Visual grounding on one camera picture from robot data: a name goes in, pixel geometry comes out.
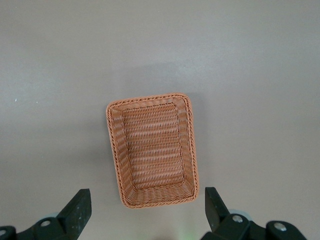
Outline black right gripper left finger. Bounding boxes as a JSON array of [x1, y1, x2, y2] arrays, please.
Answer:
[[0, 188, 93, 240]]

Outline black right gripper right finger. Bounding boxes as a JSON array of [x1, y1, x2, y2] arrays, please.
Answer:
[[199, 186, 307, 240]]

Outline brown wicker basket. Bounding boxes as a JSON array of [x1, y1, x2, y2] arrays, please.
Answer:
[[105, 92, 201, 209]]

